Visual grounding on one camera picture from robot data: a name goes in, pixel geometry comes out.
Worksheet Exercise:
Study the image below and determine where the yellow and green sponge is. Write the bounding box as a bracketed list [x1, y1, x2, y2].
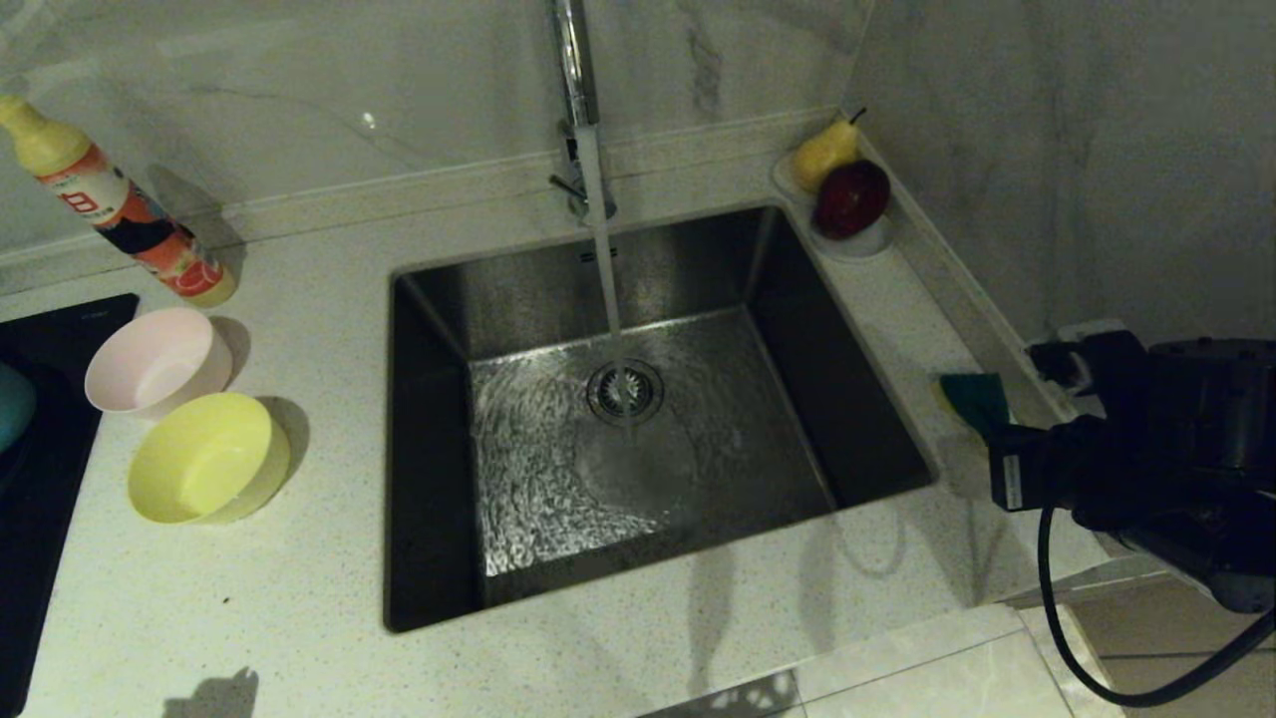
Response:
[935, 372, 1013, 440]

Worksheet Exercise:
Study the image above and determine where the chrome faucet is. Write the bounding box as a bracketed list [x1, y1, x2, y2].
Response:
[548, 0, 619, 225]

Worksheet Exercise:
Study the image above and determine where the yellow plastic bowl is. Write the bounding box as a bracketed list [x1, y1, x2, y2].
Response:
[128, 392, 292, 527]

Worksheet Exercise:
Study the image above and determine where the pink plastic bowl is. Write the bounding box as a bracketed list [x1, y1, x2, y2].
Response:
[85, 306, 235, 420]

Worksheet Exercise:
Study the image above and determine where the yellow detergent bottle red label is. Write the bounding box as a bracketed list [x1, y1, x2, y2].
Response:
[0, 95, 238, 308]

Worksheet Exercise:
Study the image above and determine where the blue plastic bowl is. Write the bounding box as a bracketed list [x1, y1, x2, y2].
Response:
[0, 361, 39, 455]

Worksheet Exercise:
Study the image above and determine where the stainless steel sink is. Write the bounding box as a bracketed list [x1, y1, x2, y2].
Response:
[384, 204, 938, 632]

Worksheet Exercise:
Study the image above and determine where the metal sink drain strainer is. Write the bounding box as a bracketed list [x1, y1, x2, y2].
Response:
[586, 359, 665, 427]

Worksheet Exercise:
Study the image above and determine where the light wooden cabinet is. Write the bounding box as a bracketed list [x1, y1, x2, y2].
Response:
[997, 553, 1276, 718]

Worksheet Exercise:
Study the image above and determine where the small white dish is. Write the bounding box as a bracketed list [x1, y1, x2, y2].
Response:
[773, 150, 893, 260]

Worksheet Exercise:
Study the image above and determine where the dark red apple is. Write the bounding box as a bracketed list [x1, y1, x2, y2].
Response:
[812, 160, 890, 240]

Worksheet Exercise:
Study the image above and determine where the yellow pear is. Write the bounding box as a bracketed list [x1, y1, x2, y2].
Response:
[793, 108, 866, 192]

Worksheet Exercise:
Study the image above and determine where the black induction cooktop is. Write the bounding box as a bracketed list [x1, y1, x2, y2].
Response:
[0, 293, 141, 718]

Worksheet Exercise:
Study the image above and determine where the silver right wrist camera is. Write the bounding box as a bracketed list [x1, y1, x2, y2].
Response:
[1027, 319, 1147, 400]

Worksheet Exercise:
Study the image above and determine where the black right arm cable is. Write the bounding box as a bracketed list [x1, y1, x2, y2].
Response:
[1037, 504, 1276, 709]

